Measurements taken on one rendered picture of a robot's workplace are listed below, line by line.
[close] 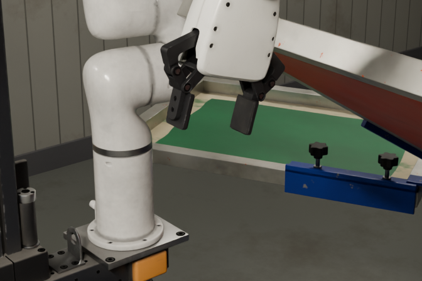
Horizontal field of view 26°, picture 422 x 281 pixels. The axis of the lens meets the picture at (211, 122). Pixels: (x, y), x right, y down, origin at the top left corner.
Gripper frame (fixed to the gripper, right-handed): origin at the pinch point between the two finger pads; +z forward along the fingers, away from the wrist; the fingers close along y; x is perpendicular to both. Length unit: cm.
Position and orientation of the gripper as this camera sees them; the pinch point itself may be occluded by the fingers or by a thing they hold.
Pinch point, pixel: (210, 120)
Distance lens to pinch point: 100.4
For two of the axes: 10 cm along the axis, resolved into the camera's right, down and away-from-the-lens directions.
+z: -2.3, 9.6, 1.7
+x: 6.0, 2.8, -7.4
